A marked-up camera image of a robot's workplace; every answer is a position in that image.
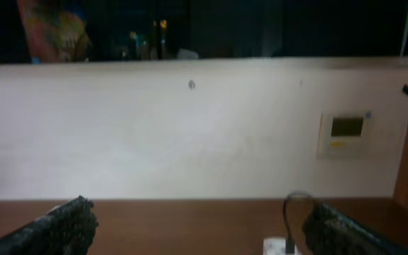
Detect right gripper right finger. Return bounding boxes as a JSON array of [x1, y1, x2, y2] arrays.
[[302, 203, 408, 255]]

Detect black USB charging cable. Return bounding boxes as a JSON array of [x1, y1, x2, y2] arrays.
[[282, 191, 318, 254]]

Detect white wall control panel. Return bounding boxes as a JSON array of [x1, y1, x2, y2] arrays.
[[317, 111, 373, 159]]

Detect white USB charger plug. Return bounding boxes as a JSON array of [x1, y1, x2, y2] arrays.
[[263, 237, 301, 255]]

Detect colourful object behind window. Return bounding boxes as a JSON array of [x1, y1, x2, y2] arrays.
[[16, 0, 92, 64]]

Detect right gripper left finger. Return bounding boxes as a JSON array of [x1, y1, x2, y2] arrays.
[[0, 196, 98, 255]]

